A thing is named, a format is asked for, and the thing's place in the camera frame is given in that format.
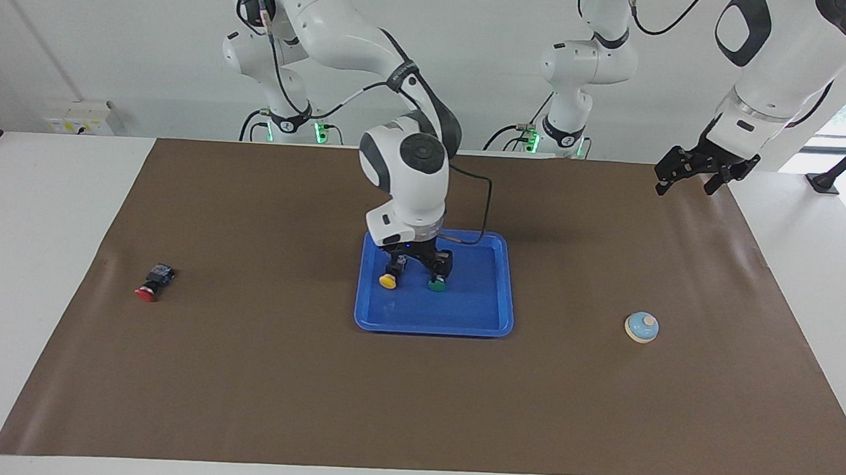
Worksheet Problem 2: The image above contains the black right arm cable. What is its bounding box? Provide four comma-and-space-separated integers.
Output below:
246, 0, 504, 247

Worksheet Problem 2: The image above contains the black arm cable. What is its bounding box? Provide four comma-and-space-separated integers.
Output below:
621, 0, 842, 131
246, 0, 504, 247

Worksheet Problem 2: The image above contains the yellow push button switch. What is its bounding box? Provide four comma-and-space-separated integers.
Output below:
378, 255, 408, 291

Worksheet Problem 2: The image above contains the white wall socket box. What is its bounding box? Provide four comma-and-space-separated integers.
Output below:
43, 98, 116, 137

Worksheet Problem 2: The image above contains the light blue desk bell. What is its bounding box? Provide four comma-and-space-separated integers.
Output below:
623, 310, 661, 346

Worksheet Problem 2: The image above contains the brown table mat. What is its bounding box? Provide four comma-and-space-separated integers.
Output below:
0, 129, 846, 475

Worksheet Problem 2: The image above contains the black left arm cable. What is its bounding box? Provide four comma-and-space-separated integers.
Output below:
621, 0, 842, 131

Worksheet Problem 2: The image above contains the black left base cable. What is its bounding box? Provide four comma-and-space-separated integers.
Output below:
482, 89, 556, 156

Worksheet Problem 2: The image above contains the red push button switch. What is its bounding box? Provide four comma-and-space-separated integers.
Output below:
134, 262, 177, 305

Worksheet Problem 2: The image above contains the blue plastic tray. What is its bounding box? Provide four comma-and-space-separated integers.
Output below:
352, 224, 520, 340

